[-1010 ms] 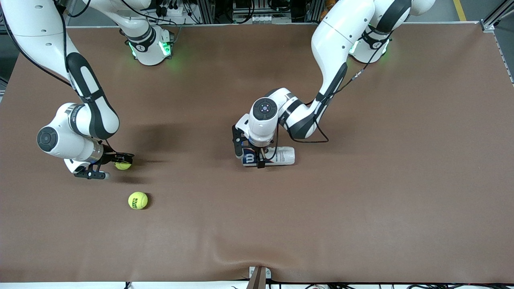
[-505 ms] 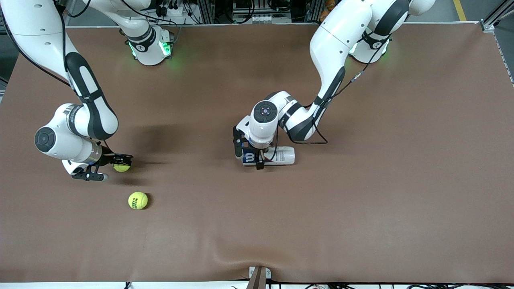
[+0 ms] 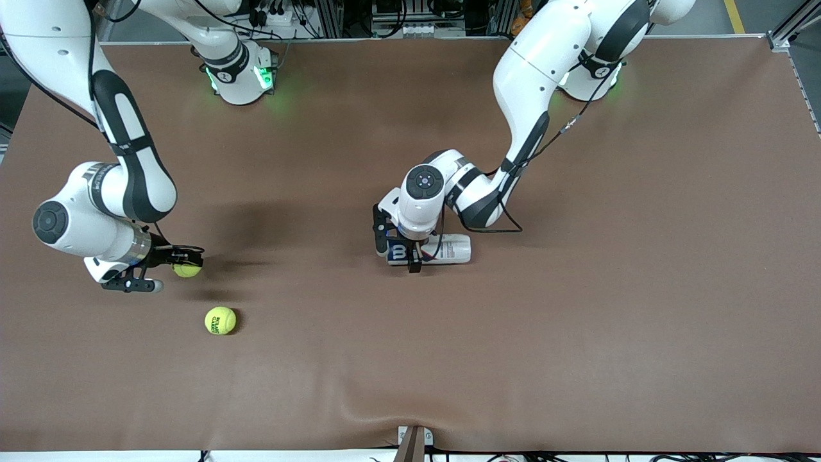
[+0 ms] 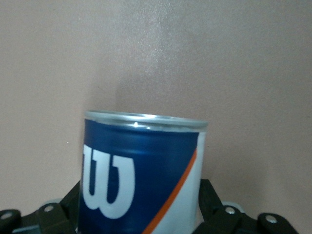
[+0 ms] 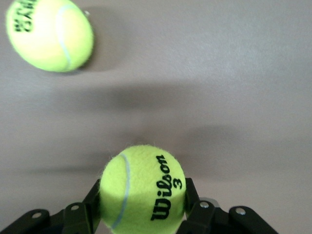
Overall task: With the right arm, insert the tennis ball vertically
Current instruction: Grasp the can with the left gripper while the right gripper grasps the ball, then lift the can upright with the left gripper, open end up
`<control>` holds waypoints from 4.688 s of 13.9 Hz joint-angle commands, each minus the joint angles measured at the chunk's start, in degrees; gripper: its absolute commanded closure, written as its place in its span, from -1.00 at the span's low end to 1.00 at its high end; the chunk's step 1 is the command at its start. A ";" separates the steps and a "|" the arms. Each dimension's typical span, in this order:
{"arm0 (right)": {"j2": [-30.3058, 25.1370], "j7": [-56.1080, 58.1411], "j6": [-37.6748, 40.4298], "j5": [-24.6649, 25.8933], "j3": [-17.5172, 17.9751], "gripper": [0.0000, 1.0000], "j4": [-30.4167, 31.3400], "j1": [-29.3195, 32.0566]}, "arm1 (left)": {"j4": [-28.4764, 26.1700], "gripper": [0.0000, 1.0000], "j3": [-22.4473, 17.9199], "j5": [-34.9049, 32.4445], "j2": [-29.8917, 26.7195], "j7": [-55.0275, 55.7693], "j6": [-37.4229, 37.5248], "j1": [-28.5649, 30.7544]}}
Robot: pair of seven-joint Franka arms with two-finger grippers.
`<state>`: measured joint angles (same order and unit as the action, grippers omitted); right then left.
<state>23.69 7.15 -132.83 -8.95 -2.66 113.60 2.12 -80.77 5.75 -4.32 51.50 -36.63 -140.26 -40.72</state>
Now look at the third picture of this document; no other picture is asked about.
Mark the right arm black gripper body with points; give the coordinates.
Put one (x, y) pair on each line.
(160, 256)

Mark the Wilson print tennis ball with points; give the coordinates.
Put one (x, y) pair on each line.
(186, 271)

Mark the blue white tennis ball can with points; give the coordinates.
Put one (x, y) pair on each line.
(452, 249)

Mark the Roland Garros print tennis ball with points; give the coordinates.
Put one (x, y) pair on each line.
(220, 320)

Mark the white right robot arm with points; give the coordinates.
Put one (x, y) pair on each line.
(138, 179)

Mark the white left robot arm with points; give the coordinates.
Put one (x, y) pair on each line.
(526, 77)

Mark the long white power strip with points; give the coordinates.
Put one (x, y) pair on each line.
(420, 29)

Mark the orange object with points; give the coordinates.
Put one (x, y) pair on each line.
(521, 16)

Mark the white power strip with plugs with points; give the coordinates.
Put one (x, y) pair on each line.
(276, 16)

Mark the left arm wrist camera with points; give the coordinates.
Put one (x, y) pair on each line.
(381, 231)

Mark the metal post bracket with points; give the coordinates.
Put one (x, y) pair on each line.
(428, 437)

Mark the aluminium camera post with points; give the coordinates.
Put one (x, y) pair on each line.
(410, 449)

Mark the aluminium frame rail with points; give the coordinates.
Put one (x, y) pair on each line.
(795, 25)

